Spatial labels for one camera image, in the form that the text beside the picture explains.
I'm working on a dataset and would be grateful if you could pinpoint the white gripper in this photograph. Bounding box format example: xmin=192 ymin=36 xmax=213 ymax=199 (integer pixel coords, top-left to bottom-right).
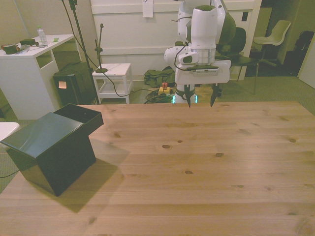
xmin=175 ymin=59 xmax=232 ymax=109

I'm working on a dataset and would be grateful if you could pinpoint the black drawer cabinet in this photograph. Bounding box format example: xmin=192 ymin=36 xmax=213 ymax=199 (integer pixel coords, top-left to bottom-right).
xmin=0 ymin=103 xmax=104 ymax=197

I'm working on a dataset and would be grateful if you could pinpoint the yellow emergency stop button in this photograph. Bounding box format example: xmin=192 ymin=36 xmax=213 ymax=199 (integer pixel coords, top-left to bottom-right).
xmin=158 ymin=82 xmax=171 ymax=96

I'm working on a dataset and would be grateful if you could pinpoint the green cloth heap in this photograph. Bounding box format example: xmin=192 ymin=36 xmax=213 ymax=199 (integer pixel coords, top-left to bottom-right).
xmin=143 ymin=66 xmax=177 ymax=87

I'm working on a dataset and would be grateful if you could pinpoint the black shell chair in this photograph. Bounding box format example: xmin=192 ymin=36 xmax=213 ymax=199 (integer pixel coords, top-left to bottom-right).
xmin=216 ymin=27 xmax=262 ymax=95

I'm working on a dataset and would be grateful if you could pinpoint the white low stool table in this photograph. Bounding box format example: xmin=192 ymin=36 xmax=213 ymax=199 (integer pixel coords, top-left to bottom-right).
xmin=92 ymin=63 xmax=134 ymax=105

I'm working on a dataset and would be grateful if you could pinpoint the white shell chair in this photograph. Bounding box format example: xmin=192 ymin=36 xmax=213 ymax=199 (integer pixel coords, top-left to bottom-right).
xmin=252 ymin=20 xmax=292 ymax=67

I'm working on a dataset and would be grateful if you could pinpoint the white paper sheet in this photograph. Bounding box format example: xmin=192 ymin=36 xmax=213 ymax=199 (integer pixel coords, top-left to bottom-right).
xmin=142 ymin=0 xmax=154 ymax=18

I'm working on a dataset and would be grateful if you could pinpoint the short black stand round base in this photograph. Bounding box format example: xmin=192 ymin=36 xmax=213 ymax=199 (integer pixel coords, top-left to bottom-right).
xmin=94 ymin=23 xmax=109 ymax=74

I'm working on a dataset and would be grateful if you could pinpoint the black floor cabinet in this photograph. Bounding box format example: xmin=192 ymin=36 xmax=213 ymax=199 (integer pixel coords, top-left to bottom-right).
xmin=52 ymin=69 xmax=96 ymax=107

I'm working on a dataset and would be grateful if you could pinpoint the tall black tripod stand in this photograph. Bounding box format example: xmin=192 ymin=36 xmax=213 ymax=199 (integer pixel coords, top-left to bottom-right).
xmin=67 ymin=0 xmax=101 ymax=105

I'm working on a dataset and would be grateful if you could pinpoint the clear plastic water bottle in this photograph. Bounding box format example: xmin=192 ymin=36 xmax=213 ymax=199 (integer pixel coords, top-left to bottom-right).
xmin=36 ymin=25 xmax=49 ymax=47

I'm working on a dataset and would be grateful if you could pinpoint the white desk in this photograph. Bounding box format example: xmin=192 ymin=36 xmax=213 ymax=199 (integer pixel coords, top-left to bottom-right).
xmin=0 ymin=33 xmax=82 ymax=120

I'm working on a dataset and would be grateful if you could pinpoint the dark flat tool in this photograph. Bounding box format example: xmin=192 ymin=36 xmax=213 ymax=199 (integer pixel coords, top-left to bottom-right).
xmin=19 ymin=38 xmax=40 ymax=47

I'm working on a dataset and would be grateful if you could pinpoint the white round seat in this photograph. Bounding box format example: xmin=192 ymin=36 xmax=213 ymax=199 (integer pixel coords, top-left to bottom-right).
xmin=0 ymin=121 xmax=21 ymax=146

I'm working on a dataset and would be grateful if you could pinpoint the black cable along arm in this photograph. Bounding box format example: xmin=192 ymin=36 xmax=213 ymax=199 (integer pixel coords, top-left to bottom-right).
xmin=171 ymin=14 xmax=193 ymax=72

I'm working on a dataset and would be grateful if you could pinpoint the black cable bundle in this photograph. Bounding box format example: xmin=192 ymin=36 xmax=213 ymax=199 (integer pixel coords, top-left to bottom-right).
xmin=143 ymin=88 xmax=174 ymax=104

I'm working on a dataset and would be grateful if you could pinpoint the black hanging cable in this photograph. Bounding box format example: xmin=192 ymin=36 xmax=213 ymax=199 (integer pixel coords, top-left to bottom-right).
xmin=61 ymin=0 xmax=151 ymax=98

